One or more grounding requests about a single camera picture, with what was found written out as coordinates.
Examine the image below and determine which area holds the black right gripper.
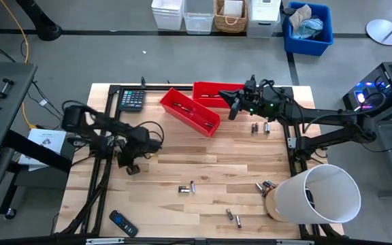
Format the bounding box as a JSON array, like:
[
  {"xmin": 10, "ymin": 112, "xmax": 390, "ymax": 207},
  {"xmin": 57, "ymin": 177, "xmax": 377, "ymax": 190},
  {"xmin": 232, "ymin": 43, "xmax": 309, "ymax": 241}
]
[{"xmin": 218, "ymin": 84, "xmax": 287, "ymax": 121}]

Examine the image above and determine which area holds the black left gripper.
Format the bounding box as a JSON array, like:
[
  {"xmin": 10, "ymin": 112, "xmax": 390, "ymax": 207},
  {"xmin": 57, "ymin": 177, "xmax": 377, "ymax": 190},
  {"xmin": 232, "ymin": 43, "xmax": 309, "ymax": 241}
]
[{"xmin": 116, "ymin": 141, "xmax": 144, "ymax": 176}]

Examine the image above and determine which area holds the red plastic storage bin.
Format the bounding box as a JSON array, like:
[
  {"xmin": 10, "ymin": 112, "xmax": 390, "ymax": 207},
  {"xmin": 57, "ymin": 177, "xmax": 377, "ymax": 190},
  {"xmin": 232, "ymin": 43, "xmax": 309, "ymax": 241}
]
[
  {"xmin": 159, "ymin": 87, "xmax": 222, "ymax": 138},
  {"xmin": 191, "ymin": 80, "xmax": 250, "ymax": 110}
]

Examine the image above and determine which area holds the black remote control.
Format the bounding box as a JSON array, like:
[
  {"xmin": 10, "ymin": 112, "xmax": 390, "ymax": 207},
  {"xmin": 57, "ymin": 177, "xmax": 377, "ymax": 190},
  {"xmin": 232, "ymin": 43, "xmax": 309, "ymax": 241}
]
[{"xmin": 108, "ymin": 209, "xmax": 140, "ymax": 239}]

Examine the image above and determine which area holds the black desk calculator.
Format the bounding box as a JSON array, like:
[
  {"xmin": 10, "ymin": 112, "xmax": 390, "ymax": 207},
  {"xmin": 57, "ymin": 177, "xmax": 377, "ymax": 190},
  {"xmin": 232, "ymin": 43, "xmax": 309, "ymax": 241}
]
[{"xmin": 118, "ymin": 88, "xmax": 147, "ymax": 113}]

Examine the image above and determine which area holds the wicker basket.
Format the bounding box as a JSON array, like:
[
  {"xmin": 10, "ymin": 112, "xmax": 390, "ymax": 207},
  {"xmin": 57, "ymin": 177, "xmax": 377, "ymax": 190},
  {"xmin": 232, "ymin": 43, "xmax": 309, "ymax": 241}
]
[{"xmin": 214, "ymin": 0, "xmax": 249, "ymax": 34}]

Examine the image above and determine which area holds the clear plastic storage bin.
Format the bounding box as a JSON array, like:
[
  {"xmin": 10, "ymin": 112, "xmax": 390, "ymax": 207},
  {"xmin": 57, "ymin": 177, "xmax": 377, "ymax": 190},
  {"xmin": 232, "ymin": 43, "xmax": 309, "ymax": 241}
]
[{"xmin": 182, "ymin": 0, "xmax": 215, "ymax": 35}]

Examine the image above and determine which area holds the blue plastic tote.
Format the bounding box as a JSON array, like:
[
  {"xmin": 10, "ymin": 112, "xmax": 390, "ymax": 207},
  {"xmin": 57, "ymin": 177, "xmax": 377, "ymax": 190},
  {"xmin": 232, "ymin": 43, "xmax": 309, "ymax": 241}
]
[{"xmin": 281, "ymin": 1, "xmax": 335, "ymax": 57}]

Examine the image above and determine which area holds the white lidded container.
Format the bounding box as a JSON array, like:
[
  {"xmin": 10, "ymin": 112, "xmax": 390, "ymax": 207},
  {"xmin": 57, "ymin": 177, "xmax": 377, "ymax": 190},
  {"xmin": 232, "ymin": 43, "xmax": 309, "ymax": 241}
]
[{"xmin": 246, "ymin": 0, "xmax": 282, "ymax": 39}]

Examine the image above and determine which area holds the white paper booklet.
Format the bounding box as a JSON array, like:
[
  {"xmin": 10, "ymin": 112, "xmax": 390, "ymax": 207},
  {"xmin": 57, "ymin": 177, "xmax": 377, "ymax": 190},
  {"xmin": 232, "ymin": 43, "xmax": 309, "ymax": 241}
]
[{"xmin": 18, "ymin": 128, "xmax": 68, "ymax": 172}]

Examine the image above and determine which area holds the white sheet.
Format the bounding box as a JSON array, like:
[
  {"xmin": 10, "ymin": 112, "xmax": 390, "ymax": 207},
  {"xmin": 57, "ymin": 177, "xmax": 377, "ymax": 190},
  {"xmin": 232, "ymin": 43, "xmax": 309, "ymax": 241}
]
[{"xmin": 223, "ymin": 0, "xmax": 244, "ymax": 18}]

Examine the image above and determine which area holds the light blue cloth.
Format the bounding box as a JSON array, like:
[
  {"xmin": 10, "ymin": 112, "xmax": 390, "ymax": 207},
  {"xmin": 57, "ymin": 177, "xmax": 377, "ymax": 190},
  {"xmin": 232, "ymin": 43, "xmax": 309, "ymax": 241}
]
[{"xmin": 292, "ymin": 17, "xmax": 324, "ymax": 40}]

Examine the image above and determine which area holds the beige cloth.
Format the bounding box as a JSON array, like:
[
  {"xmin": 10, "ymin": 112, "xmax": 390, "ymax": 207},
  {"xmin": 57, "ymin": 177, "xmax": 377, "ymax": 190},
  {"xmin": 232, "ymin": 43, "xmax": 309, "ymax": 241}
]
[{"xmin": 288, "ymin": 3, "xmax": 313, "ymax": 31}]

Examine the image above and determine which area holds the white plastic storage bin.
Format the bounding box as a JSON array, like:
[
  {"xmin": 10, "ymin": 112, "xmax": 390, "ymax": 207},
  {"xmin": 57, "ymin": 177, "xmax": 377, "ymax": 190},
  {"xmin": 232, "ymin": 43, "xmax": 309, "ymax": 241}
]
[{"xmin": 150, "ymin": 0, "xmax": 184, "ymax": 31}]

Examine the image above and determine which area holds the round wooden lamp base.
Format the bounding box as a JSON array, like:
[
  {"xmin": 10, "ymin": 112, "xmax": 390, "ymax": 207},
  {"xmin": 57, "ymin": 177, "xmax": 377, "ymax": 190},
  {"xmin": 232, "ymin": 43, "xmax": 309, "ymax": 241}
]
[{"xmin": 263, "ymin": 187, "xmax": 287, "ymax": 223}]

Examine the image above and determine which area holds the white cylindrical lampshade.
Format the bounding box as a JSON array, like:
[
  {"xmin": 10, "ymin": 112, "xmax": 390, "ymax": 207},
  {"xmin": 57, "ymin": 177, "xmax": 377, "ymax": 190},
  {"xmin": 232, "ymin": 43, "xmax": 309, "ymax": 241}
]
[{"xmin": 272, "ymin": 163, "xmax": 362, "ymax": 226}]

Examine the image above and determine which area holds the black desk support leg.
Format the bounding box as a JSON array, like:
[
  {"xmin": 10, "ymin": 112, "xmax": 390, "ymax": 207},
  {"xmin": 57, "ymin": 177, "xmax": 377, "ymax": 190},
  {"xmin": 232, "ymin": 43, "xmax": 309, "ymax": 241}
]
[{"xmin": 0, "ymin": 131, "xmax": 73, "ymax": 218}]

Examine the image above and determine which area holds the grey desk with clamps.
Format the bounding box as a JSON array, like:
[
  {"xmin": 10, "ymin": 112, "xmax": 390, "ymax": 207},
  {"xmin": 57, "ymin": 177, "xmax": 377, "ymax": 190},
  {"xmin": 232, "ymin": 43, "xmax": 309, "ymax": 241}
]
[{"xmin": 0, "ymin": 60, "xmax": 39, "ymax": 151}]

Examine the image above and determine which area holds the round grey stand base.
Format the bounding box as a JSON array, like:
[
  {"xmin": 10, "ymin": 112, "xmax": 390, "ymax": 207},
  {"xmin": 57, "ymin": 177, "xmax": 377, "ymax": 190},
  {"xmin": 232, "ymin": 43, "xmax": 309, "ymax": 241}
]
[{"xmin": 365, "ymin": 3, "xmax": 392, "ymax": 46}]

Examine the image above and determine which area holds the black stand foot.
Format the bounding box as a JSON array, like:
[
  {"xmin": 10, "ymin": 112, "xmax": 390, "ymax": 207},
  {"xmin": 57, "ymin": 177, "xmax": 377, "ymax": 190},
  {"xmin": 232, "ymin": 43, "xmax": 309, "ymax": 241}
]
[{"xmin": 14, "ymin": 0, "xmax": 63, "ymax": 42}]

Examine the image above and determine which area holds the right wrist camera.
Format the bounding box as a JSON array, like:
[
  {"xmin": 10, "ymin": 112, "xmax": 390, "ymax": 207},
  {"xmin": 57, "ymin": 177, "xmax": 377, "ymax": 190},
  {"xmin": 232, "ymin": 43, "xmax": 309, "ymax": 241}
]
[{"xmin": 244, "ymin": 74, "xmax": 259, "ymax": 93}]

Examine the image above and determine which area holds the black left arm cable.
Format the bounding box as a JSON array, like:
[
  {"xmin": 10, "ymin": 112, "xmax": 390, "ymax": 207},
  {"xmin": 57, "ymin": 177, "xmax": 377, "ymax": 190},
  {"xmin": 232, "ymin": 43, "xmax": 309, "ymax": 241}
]
[{"xmin": 137, "ymin": 120, "xmax": 165, "ymax": 146}]

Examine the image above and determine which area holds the black aluminium rig frame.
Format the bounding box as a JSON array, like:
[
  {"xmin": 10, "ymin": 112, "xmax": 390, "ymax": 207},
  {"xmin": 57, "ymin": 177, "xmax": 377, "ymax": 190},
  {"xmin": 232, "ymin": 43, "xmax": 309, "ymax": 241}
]
[{"xmin": 54, "ymin": 83, "xmax": 345, "ymax": 245}]

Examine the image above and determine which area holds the black clamp handle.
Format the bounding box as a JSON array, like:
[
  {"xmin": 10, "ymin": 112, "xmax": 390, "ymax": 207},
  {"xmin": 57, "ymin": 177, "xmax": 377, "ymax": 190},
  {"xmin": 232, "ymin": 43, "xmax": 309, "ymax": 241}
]
[{"xmin": 0, "ymin": 78, "xmax": 16, "ymax": 110}]

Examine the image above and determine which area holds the yellow cable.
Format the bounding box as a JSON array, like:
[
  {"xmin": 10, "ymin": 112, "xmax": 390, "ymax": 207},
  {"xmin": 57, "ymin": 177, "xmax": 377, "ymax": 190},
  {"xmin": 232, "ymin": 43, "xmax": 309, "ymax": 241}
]
[{"xmin": 0, "ymin": 0, "xmax": 37, "ymax": 131}]

